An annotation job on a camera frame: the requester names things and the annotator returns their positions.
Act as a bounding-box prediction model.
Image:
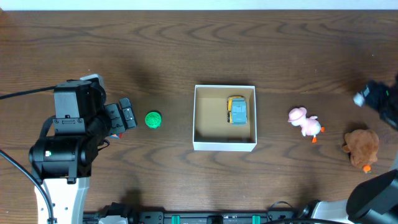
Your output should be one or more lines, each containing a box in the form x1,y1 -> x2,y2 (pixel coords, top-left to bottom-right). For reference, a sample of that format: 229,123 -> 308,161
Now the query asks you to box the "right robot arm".
302,80 -> 397,224

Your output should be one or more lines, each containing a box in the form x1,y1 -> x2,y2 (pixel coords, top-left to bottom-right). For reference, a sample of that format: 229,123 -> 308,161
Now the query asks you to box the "pink duck toy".
288,107 -> 325,143

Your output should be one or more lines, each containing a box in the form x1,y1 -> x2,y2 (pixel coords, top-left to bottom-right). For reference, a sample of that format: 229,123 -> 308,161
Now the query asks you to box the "white cardboard box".
192,85 -> 257,152

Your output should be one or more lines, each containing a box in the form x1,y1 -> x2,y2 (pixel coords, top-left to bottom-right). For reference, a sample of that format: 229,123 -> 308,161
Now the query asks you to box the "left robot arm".
29,78 -> 137,223

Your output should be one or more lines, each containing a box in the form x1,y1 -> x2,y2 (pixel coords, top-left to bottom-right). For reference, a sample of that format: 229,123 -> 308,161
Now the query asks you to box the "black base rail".
82,203 -> 298,224

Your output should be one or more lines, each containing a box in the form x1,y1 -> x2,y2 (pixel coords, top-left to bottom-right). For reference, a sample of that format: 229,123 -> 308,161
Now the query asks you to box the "colourful puzzle cube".
110,133 -> 123,139

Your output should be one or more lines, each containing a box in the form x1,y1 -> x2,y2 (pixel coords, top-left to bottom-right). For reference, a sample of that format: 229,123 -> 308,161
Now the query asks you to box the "yellow grey toy truck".
227,96 -> 248,125

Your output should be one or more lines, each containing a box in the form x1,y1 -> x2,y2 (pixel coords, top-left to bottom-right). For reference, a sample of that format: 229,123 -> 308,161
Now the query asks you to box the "brown plush toy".
342,129 -> 379,173

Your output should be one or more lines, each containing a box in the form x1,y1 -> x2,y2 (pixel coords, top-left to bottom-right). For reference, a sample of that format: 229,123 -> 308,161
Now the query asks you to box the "green round spinner toy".
145,111 -> 162,129

